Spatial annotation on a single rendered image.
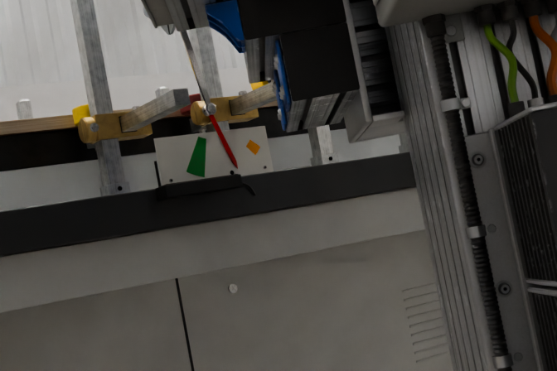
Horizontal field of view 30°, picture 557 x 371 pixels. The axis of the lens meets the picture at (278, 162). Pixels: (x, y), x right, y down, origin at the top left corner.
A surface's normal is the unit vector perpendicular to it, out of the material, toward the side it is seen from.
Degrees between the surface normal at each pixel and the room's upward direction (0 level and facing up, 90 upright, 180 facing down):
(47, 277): 90
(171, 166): 90
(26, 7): 90
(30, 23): 90
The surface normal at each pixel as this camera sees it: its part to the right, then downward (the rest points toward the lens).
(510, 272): 0.01, -0.08
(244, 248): 0.51, -0.16
